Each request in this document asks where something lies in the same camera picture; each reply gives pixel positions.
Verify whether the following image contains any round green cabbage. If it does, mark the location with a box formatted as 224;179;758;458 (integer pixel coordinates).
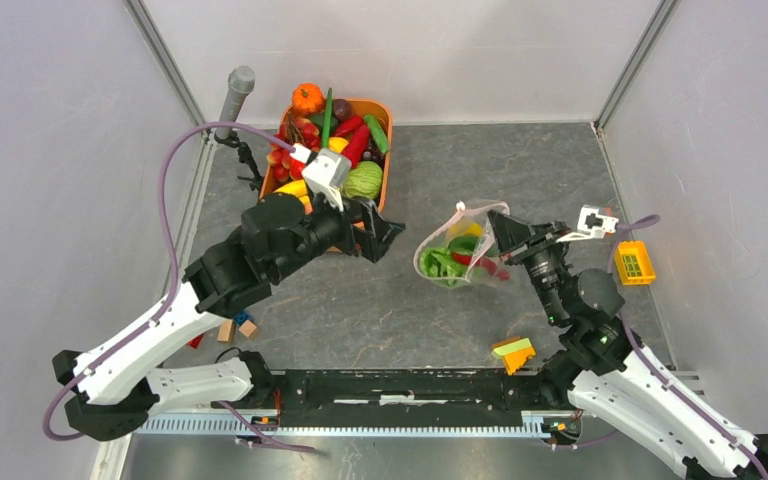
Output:
342;161;383;200

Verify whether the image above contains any long green bean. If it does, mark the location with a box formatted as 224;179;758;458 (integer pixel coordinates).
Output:
321;87;333;148

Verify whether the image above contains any dark grape bunch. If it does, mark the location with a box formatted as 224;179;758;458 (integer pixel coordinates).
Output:
361;146;387;169

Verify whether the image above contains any yellow bell pepper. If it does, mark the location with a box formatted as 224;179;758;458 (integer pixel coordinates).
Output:
327;137;349;154

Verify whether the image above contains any clear zip top bag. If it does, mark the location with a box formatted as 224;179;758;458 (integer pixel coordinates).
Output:
413;199;522;292

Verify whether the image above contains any yellow banana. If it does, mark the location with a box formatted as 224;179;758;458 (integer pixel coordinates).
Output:
445;221;483;241
275;180;313;213

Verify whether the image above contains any small red block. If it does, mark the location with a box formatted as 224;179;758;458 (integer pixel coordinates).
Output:
188;334;204;349

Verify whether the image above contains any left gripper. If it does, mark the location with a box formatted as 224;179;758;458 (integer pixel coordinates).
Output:
276;183;407;279

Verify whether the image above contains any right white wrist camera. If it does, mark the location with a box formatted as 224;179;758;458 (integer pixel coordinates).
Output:
557;205;619;243

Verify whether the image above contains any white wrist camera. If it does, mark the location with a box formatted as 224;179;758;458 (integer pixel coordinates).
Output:
290;143;351;212
557;205;619;243

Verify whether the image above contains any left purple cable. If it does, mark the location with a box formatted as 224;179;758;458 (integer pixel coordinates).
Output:
42;121;306;443

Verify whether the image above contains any yellow orange toy block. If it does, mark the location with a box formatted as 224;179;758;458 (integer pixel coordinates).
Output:
491;336;537;376

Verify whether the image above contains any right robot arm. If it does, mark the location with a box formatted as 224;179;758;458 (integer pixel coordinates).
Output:
488;212;768;479

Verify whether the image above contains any green zucchini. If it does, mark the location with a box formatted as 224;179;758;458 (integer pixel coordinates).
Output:
363;114;390;154

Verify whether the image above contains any wooden cube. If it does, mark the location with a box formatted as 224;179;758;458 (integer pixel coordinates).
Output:
217;320;236;344
238;320;260;340

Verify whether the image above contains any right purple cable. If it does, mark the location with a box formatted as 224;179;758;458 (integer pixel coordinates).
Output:
605;213;768;480

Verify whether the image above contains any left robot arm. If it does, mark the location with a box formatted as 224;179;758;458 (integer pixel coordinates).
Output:
52;193;404;441

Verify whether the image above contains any purple cable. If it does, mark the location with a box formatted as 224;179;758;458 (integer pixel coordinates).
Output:
42;121;306;443
605;213;768;480

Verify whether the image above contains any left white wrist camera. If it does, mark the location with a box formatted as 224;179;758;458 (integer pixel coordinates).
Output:
290;143;351;212

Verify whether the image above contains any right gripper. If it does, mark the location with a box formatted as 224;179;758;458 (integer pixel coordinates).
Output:
483;209;567;323

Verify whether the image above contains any orange mini pumpkin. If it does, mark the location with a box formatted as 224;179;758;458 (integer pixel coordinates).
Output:
291;83;326;116

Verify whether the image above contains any grey microphone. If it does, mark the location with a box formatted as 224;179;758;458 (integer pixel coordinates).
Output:
219;65;256;122

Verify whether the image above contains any orange plastic basket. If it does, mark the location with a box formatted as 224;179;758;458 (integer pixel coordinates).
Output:
258;98;393;211

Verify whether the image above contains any yellow plastic crate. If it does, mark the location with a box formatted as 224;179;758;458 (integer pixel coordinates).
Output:
613;241;656;286

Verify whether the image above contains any green napa cabbage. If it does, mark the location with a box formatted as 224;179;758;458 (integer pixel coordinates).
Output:
419;247;467;289

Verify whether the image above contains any green avocado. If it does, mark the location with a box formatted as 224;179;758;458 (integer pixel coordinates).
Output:
307;112;340;135

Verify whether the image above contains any dark purple onion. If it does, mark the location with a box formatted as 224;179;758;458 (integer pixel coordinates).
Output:
332;98;355;123

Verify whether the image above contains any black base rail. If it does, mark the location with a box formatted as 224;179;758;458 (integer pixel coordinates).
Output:
229;352;584;444

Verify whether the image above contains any blue toy brick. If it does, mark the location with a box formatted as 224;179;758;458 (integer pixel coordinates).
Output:
232;311;252;327

